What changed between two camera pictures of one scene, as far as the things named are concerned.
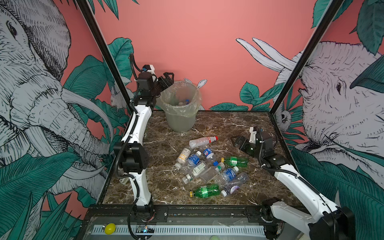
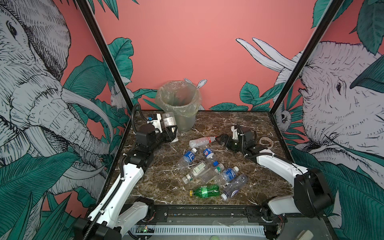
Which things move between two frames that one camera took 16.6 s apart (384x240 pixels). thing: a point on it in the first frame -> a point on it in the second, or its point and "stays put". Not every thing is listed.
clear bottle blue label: (226, 176) stays put
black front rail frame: (179, 215) stays put
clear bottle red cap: (197, 142) stays put
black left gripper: (170, 81) -> (168, 135)
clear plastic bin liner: (181, 99) stays put
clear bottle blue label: (192, 161) -> (188, 157)
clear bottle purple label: (234, 186) stays put
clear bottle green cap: (209, 173) stays put
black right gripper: (240, 142) -> (225, 137)
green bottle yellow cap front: (208, 191) stays put
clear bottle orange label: (182, 157) -> (168, 119)
